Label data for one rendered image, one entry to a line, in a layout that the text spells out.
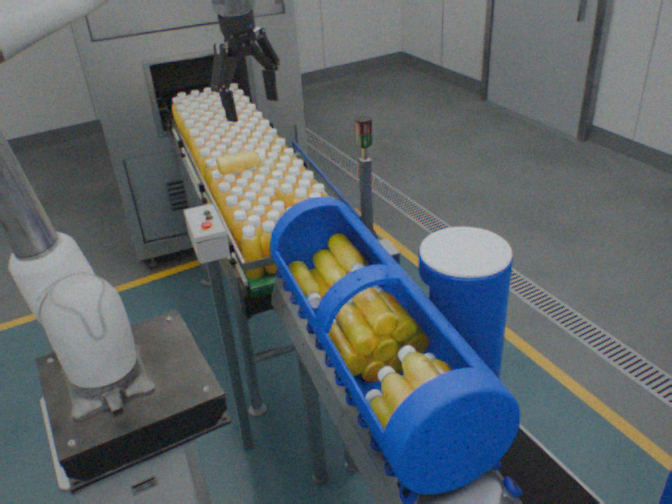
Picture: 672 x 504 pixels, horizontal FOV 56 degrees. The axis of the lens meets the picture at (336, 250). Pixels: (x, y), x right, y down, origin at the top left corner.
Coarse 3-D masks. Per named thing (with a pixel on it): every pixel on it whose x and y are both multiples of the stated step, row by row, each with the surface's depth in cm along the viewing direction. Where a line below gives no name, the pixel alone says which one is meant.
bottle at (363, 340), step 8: (344, 312) 159; (352, 312) 158; (336, 320) 161; (344, 320) 157; (352, 320) 156; (360, 320) 156; (344, 328) 156; (352, 328) 154; (360, 328) 153; (368, 328) 153; (352, 336) 153; (360, 336) 151; (368, 336) 151; (376, 336) 153; (352, 344) 152; (360, 344) 152; (368, 344) 153; (376, 344) 154; (360, 352) 153; (368, 352) 154
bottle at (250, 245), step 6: (246, 240) 206; (252, 240) 206; (258, 240) 207; (246, 246) 206; (252, 246) 206; (258, 246) 207; (246, 252) 207; (252, 252) 207; (258, 252) 208; (246, 258) 209; (252, 258) 208; (258, 258) 209; (252, 270) 211; (258, 270) 211; (264, 270) 214; (246, 276) 214; (252, 276) 212; (258, 276) 212
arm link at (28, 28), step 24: (0, 0) 106; (24, 0) 107; (48, 0) 109; (72, 0) 111; (96, 0) 116; (0, 24) 104; (24, 24) 106; (48, 24) 109; (0, 48) 105; (24, 48) 110
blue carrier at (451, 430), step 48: (288, 240) 192; (336, 288) 154; (384, 288) 183; (432, 336) 161; (432, 384) 122; (480, 384) 122; (384, 432) 126; (432, 432) 121; (480, 432) 127; (432, 480) 129
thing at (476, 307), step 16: (432, 272) 190; (432, 288) 193; (448, 288) 189; (464, 288) 187; (480, 288) 187; (496, 288) 189; (448, 304) 192; (464, 304) 190; (480, 304) 190; (496, 304) 193; (448, 320) 195; (464, 320) 193; (480, 320) 193; (496, 320) 197; (464, 336) 196; (480, 336) 197; (496, 336) 201; (480, 352) 201; (496, 352) 205; (496, 368) 210
